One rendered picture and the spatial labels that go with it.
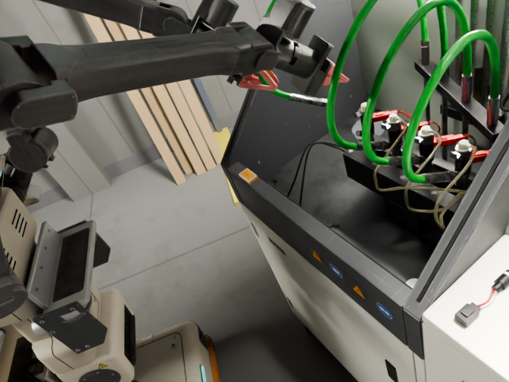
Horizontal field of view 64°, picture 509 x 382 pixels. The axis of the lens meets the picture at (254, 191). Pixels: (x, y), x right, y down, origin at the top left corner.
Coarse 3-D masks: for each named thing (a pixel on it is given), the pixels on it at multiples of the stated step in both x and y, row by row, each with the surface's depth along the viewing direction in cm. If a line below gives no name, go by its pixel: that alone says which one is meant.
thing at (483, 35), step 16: (480, 32) 60; (496, 48) 64; (448, 64) 59; (496, 64) 67; (432, 80) 59; (496, 80) 69; (496, 96) 71; (416, 112) 61; (496, 112) 73; (416, 128) 62; (416, 176) 68; (432, 176) 71; (448, 176) 74
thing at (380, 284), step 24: (240, 168) 115; (240, 192) 120; (264, 192) 104; (264, 216) 114; (288, 216) 96; (312, 216) 94; (288, 240) 109; (312, 240) 91; (336, 240) 87; (312, 264) 103; (336, 264) 87; (360, 264) 81; (384, 288) 76; (408, 288) 74
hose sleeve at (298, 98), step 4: (292, 96) 93; (296, 96) 93; (300, 96) 94; (304, 96) 94; (308, 96) 95; (292, 100) 94; (296, 100) 94; (300, 100) 94; (304, 100) 94; (308, 100) 94; (312, 100) 95; (316, 100) 95; (320, 100) 95; (312, 104) 95; (316, 104) 95; (320, 104) 96
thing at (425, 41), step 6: (420, 0) 85; (270, 6) 80; (420, 6) 86; (420, 24) 89; (426, 24) 89; (426, 30) 90; (426, 36) 91; (426, 42) 91; (264, 84) 90; (276, 90) 92; (282, 96) 93; (288, 96) 93
